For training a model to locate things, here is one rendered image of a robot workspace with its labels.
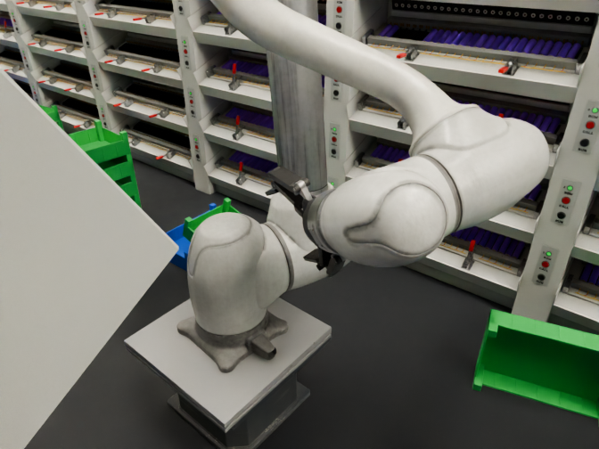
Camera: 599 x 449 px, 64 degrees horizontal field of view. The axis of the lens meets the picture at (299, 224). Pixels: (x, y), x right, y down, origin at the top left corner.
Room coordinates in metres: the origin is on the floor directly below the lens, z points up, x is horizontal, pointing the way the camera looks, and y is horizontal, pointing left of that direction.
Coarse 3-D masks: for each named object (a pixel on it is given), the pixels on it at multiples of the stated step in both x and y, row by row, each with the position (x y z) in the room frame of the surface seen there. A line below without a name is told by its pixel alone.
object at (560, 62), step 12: (372, 36) 1.48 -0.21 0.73; (384, 48) 1.43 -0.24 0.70; (420, 48) 1.38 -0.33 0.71; (432, 48) 1.35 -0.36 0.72; (444, 48) 1.33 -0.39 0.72; (456, 48) 1.31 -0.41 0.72; (468, 48) 1.30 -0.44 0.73; (480, 48) 1.28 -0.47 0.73; (468, 60) 1.28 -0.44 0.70; (492, 60) 1.24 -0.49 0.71; (504, 60) 1.24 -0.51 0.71; (528, 60) 1.20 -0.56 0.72; (540, 60) 1.18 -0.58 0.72; (552, 60) 1.16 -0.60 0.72; (564, 60) 1.15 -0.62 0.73; (576, 60) 1.14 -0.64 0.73; (564, 72) 1.13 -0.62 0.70
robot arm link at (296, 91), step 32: (288, 0) 0.89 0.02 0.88; (288, 64) 0.88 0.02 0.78; (288, 96) 0.87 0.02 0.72; (320, 96) 0.90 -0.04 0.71; (288, 128) 0.87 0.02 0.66; (320, 128) 0.89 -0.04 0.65; (288, 160) 0.86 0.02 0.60; (320, 160) 0.87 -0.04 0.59; (320, 192) 0.86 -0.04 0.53; (288, 224) 0.82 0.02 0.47; (288, 256) 0.78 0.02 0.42; (288, 288) 0.78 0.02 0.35
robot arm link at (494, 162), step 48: (240, 0) 0.69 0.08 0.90; (288, 48) 0.66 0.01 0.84; (336, 48) 0.64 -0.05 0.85; (384, 96) 0.62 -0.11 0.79; (432, 96) 0.59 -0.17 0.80; (432, 144) 0.52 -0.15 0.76; (480, 144) 0.50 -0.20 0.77; (528, 144) 0.51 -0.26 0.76; (480, 192) 0.47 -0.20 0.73; (528, 192) 0.50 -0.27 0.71
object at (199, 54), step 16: (192, 0) 1.90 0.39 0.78; (208, 0) 1.96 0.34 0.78; (176, 16) 1.93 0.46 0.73; (176, 32) 1.94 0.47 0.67; (192, 32) 1.89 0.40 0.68; (192, 48) 1.89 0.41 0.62; (208, 48) 1.94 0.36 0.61; (192, 64) 1.90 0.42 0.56; (192, 80) 1.91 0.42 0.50; (208, 96) 1.92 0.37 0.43; (208, 112) 1.92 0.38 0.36; (192, 128) 1.93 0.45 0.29; (192, 144) 1.94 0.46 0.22; (208, 144) 1.90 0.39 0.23; (208, 160) 1.89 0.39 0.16; (208, 176) 1.89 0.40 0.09; (208, 192) 1.89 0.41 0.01
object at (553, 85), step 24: (384, 24) 1.58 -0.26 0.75; (504, 24) 1.36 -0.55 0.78; (528, 24) 1.32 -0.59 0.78; (552, 24) 1.29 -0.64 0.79; (576, 24) 1.26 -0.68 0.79; (432, 72) 1.30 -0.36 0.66; (456, 72) 1.26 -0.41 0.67; (480, 72) 1.22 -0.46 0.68; (528, 72) 1.18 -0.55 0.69; (552, 72) 1.16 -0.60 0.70; (576, 72) 1.13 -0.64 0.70; (552, 96) 1.12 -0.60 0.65
